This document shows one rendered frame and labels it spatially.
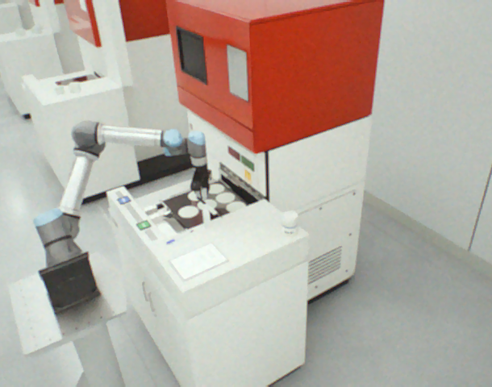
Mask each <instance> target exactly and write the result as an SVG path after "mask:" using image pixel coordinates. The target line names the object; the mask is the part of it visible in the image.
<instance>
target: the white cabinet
mask: <svg viewBox="0 0 492 387"><path fill-rule="evenodd" d="M109 211H110V210H109ZM110 217H111V221H112V225H113V230H114V233H115V239H116V243H117V246H118V250H119V255H120V259H121V262H122V266H123V271H124V274H125V277H126V281H127V287H128V290H129V294H130V297H131V303H132V305H133V306H134V308H135V310H136V312H137V314H138V315H139V316H140V318H141V319H142V321H143V323H144V325H145V326H146V327H147V329H148V331H149V333H150V335H151V336H152V338H153V340H154V341H155V343H156V345H157V346H158V348H159V351H160V353H161V355H162V356H163V358H164V359H165V362H166V364H167V365H168V366H169V367H170V369H171V371H172V372H173V375H174V376H175V377H176V379H177V381H178V383H179V385H180V386H181V387H270V386H271V385H273V384H274V383H276V382H278V381H279V380H281V379H282V378H284V377H286V376H288V375H289V374H291V373H292V372H294V371H295V370H297V369H298V368H301V365H302V364H304V358H305V338H306V299H307V278H308V260H304V261H303V262H301V263H299V264H297V265H295V266H294V267H292V268H289V269H287V270H286V271H284V272H282V273H278V274H276V275H274V276H272V277H270V278H268V279H266V280H264V281H262V282H260V283H258V284H255V285H253V286H252V287H250V288H248V289H246V290H244V291H242V292H240V293H238V294H236V295H234V296H232V297H230V298H228V299H226V300H224V301H222V302H220V303H218V304H216V305H214V306H212V307H210V308H208V309H207V310H204V311H203V312H201V313H199V314H196V315H195V316H193V317H191V318H185V317H184V315H183V314H182V313H181V311H180V310H179V309H178V307H177V306H176V304H175V303H174V301H173V299H172V298H171V297H170V296H169V294H168V293H167V291H166V290H165V288H164V287H163V285H162V284H161V282H160V280H159V279H158V277H157V276H156V274H155V273H154V272H152V270H151V269H150V268H149V267H148V265H147V264H146V262H145V261H144V259H143V258H142V256H141V255H140V254H139V252H138V251H137V250H136V248H135V246H134V245H133V243H132V242H131V241H130V240H129V238H128V237H127V235H126V234H125V232H124V231H123V230H122V228H121V227H120V226H119V224H118V223H117V222H116V220H115V219H114V217H113V216H112V213H111V212H110Z"/></svg>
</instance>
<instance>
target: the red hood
mask: <svg viewBox="0 0 492 387"><path fill-rule="evenodd" d="M165 1H166V8H167V14H168V21H169V33H170V39H171V44H172V51H173V63H174V69H175V76H176V83H177V94H178V100H179V103H181V104H182V105H183V106H184V107H186V108H187V109H189V110H191V111H192V112H194V113H195V114H196V115H198V116H199V117H201V118H202V119H204V120H206V121H207V122H208V123H209V124H210V125H212V126H213V127H215V128H217V129H218V130H219V131H221V132H222V133H223V134H225V135H227V136H228V137H230V138H231V139H233V140H235V141H236V142H238V143H240V144H242V145H243V146H245V147H246V148H247V149H249V150H250V151H251V152H252V153H254V154H257V153H260V152H263V151H266V150H269V149H271V148H275V147H278V146H281V145H283V144H287V143H289V142H294V141H297V140H300V139H303V138H306V137H308V136H310V135H314V134H317V133H320V132H322V131H326V130H329V129H332V128H333V127H338V126H340V125H343V124H345V123H349V122H351V121H354V120H356V119H360V118H363V117H365V116H368V115H371V114H372V110H373V96H374V89H375V82H376V75H377V62H378V54H379V47H380V39H381V33H382V19H383V11H384V5H385V0H165Z"/></svg>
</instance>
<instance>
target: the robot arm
mask: <svg viewBox="0 0 492 387"><path fill-rule="evenodd" d="M71 136H72V138H73V141H74V142H75V145H74V148H73V153H74V155H75V157H74V160H73V165H72V168H71V170H70V173H69V178H68V180H67V183H66V185H65V189H64V192H63V195H62V198H61V200H60V206H59V207H58V208H56V209H53V210H49V211H46V212H44V213H42V214H39V215H37V216H36V217H34V219H33V222H34V224H35V225H34V226H35V228H36V230H37V232H38V234H39V236H40V239H41V242H42V244H43V246H44V250H45V255H46V267H49V266H52V265H54V264H57V263H60V262H61V261H63V260H67V259H69V258H71V257H74V256H77V255H79V254H81V253H82V252H83V251H82V250H81V249H80V247H79V246H78V245H77V244H76V243H75V242H74V239H75V238H76V237H77V235H78V234H79V231H80V227H79V222H80V219H81V216H80V214H79V210H80V206H81V202H82V199H83V196H84V193H85V189H86V186H87V184H88V181H89V179H90V174H91V171H92V168H93V166H94V162H95V161H96V160H98V159H99V157H100V154H101V153H102V152H103V151H104V149H105V147H106V142H110V143H118V144H136V145H145V146H155V147H163V149H164V154H165V155H166V156H173V155H181V154H189V153H190V154H191V157H190V158H191V159H192V164H193V167H194V168H195V171H194V176H193V178H192V181H191V185H190V188H191V190H193V191H194V192H195V193H196V194H197V196H199V197H200V198H201V199H202V200H203V201H206V199H207V195H208V191H209V189H210V186H209V183H208V181H209V178H210V181H211V179H212V178H211V176H210V175H211V170H209V169H207V158H206V138H205V135H204V134H203V133H202V132H200V131H194V132H191V133H190V134H189V137H188V138H184V139H183V138H182V136H181V133H180V132H179V131H178V130H176V129H168V130H167V131H162V130H153V129H144V128H135V127H119V126H110V125H105V124H104V123H102V122H93V121H82V122H79V123H77V124H76V125H75V126H74V127H73V129H72V133H71ZM208 171H209V172H208ZM202 192H203V194H202Z"/></svg>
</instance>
